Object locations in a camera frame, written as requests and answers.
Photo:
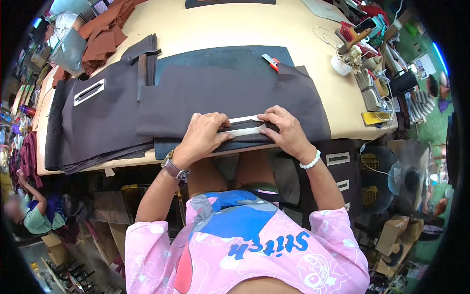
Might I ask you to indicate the person's right hand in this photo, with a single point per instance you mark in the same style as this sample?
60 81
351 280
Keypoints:
290 132

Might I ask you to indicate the person's left hand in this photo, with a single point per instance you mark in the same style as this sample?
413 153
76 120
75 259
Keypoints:
200 138

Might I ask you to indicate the person's right thumb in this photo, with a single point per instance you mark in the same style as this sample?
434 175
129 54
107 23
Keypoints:
271 134

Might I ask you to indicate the person's right index finger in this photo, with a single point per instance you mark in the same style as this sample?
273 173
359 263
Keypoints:
268 117

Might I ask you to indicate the person's left thumb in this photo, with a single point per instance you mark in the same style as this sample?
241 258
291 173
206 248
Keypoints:
227 137

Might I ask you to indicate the person's right fingers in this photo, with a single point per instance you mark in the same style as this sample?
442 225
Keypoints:
281 110

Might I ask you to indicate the person's left fingers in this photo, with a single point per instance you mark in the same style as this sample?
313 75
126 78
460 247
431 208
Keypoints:
211 118

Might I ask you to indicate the white interfacing strip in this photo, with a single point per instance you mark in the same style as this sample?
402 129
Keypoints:
244 131

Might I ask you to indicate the dark brown fabric piece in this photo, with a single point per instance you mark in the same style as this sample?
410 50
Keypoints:
220 92

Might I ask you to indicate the person's legs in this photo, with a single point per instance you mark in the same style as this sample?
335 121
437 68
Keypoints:
253 172

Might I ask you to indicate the red utility knife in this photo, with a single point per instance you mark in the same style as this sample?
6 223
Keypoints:
271 64

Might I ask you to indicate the dark cutting mat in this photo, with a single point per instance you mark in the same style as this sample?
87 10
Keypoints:
220 57

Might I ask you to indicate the hanging dark fabric white frames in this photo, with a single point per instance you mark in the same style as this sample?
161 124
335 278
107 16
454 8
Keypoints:
330 176

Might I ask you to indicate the white cup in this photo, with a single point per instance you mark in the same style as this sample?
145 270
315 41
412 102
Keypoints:
339 67

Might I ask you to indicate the stack of grey strips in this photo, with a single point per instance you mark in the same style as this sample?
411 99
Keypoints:
369 95

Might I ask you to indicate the yellow flat pad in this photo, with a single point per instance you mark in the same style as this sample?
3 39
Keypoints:
371 118

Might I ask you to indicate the roll of tape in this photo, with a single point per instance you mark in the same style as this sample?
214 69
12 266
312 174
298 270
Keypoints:
377 88

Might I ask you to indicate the red plastic basket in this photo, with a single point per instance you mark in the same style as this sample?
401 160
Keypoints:
347 31

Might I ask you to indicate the stack of dark fabric sheets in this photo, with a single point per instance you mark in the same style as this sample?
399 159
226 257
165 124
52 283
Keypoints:
102 121

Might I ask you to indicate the grey sheet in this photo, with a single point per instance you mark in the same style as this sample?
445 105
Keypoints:
323 9

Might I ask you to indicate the person's body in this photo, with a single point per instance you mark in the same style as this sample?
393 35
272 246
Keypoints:
242 250

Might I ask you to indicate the black mat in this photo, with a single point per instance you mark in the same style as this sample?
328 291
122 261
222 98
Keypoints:
227 3

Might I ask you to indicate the white slotted template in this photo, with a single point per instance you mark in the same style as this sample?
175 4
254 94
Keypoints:
93 95

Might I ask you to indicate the black smartphone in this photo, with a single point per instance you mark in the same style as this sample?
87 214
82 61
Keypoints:
365 25

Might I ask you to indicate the pile of brown cloth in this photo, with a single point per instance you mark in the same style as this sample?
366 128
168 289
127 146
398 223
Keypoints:
102 40

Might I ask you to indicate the brown cardboard sheets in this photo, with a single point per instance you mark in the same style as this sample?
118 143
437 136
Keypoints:
110 209

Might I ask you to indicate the grey electric fan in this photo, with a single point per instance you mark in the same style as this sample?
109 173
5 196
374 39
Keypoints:
407 180

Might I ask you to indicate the cardboard boxes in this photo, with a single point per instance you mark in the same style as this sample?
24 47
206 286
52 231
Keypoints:
391 231

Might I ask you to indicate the grey bag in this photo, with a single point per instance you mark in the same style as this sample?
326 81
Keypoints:
69 51

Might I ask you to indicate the maroon cloth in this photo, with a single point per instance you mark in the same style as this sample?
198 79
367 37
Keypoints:
29 154

